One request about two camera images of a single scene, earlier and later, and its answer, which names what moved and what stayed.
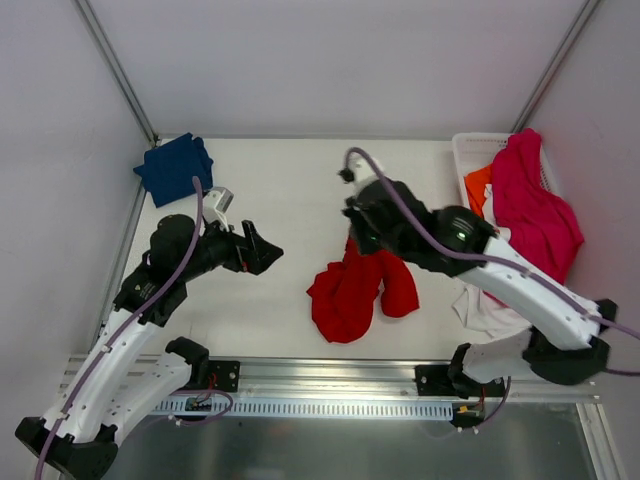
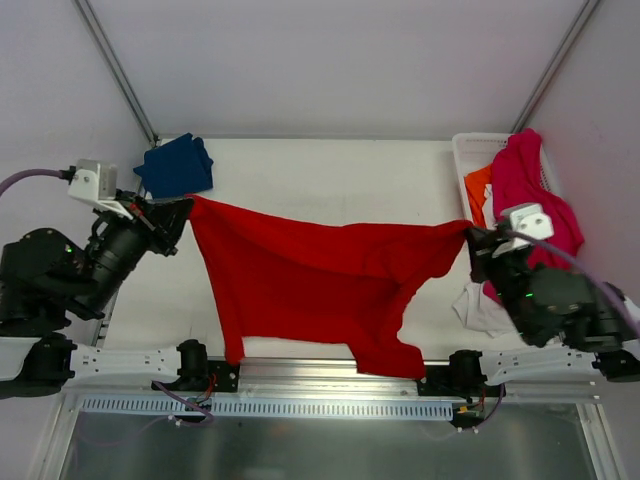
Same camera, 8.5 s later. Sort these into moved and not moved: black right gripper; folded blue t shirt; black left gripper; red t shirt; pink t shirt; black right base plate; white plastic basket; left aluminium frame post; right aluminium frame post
Moved: red t shirt; black left gripper; black right gripper
Not moved: white plastic basket; pink t shirt; left aluminium frame post; folded blue t shirt; right aluminium frame post; black right base plate
